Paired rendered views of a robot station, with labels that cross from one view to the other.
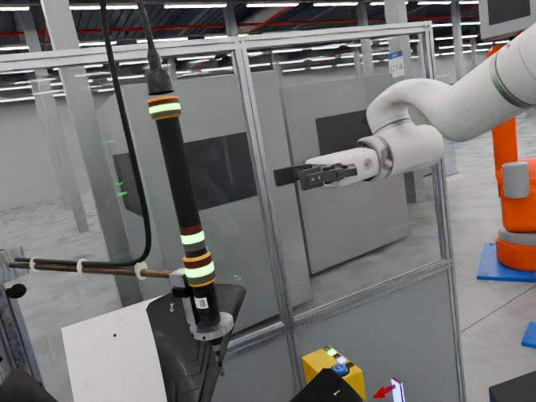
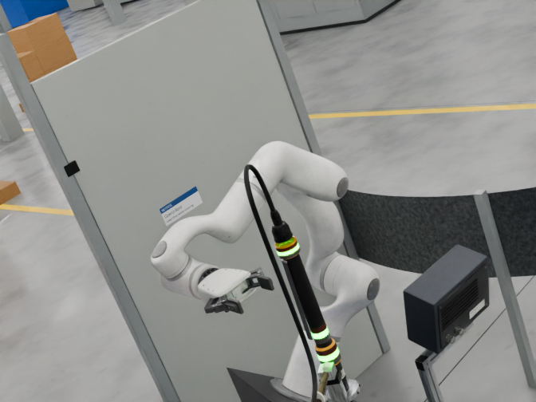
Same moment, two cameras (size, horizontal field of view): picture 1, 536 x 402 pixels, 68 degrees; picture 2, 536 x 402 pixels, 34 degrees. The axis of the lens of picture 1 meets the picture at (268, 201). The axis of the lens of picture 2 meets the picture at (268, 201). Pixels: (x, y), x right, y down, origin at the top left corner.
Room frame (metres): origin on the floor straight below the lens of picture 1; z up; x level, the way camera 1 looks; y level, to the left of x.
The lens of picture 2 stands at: (0.88, 1.64, 2.49)
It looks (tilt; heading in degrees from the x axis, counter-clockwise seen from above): 21 degrees down; 260
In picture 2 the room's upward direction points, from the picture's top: 21 degrees counter-clockwise
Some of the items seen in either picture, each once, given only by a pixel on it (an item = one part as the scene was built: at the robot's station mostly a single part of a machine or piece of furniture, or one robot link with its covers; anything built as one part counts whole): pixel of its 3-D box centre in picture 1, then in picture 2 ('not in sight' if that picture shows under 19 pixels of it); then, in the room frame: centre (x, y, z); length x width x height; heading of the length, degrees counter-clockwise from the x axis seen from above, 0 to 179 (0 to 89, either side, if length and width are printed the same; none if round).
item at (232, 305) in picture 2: (288, 174); (226, 308); (0.74, -0.05, 1.65); 0.07 x 0.03 x 0.03; 113
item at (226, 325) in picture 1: (201, 300); (336, 377); (0.60, 0.13, 1.49); 0.09 x 0.07 x 0.10; 58
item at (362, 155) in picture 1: (343, 166); (223, 287); (0.72, -0.15, 1.65); 0.11 x 0.10 x 0.07; 113
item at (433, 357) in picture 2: not in sight; (444, 342); (0.16, -0.45, 1.04); 0.24 x 0.03 x 0.03; 23
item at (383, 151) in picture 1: (372, 159); (208, 282); (0.74, -0.20, 1.65); 0.09 x 0.03 x 0.08; 23
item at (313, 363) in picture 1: (333, 379); not in sight; (1.01, -0.09, 1.02); 0.16 x 0.10 x 0.11; 23
